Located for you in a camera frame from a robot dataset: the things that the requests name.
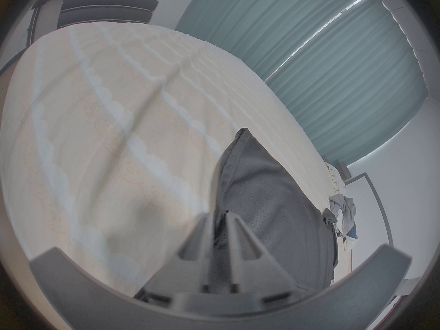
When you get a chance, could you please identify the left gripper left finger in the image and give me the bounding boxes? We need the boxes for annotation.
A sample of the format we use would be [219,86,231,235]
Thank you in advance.
[135,213,215,303]

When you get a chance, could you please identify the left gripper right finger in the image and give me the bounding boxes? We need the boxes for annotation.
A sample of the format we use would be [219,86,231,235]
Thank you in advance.
[225,213,294,303]

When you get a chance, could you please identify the black T-shirt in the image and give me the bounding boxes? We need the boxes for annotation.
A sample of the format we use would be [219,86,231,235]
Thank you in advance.
[210,127,339,293]

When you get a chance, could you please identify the pile of clothes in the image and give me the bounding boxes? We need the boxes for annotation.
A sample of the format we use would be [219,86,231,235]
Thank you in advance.
[321,194,361,243]

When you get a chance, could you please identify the bed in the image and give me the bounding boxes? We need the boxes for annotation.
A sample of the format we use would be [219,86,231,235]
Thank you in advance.
[0,21,394,302]

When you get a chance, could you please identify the white printed pillow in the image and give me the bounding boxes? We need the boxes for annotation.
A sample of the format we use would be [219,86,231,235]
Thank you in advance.
[323,162,346,198]

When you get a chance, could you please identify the grey bedside table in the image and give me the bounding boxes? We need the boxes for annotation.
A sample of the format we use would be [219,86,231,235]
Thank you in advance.
[332,158,352,179]

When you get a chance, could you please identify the blue-green curtain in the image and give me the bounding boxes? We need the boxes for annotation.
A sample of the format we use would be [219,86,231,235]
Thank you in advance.
[265,0,431,167]
[175,0,372,82]

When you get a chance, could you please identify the black chest of drawers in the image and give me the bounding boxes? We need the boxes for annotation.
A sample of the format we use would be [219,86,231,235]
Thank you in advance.
[57,0,159,30]

